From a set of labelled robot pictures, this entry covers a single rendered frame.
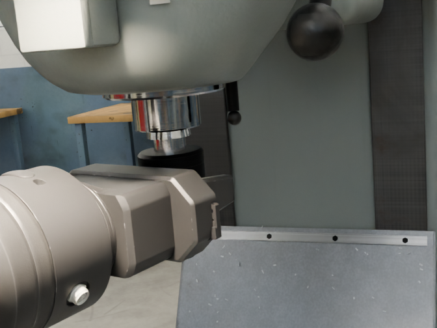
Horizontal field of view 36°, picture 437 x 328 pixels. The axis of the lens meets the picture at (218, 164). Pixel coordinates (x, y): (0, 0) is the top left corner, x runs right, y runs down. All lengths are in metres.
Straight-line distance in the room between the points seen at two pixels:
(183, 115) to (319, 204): 0.42
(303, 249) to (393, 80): 0.23
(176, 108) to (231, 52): 0.07
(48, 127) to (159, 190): 5.26
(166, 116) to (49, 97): 5.17
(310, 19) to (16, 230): 0.18
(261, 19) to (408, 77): 0.40
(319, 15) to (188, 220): 0.15
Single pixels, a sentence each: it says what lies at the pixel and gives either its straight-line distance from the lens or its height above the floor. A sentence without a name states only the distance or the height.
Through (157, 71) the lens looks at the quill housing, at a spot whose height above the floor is 1.32.
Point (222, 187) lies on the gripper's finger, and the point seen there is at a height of 1.24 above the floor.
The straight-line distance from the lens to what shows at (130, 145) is 5.15.
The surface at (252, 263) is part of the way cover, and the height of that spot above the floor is 1.05.
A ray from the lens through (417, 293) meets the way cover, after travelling 0.83.
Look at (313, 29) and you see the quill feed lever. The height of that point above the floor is 1.34.
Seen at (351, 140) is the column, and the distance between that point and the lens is 0.82.
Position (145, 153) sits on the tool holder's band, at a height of 1.26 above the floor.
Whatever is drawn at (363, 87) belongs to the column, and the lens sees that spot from 0.81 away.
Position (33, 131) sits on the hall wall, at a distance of 5.76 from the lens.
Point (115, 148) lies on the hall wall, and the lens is 5.38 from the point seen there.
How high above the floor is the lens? 1.34
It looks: 11 degrees down
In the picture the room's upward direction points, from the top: 5 degrees counter-clockwise
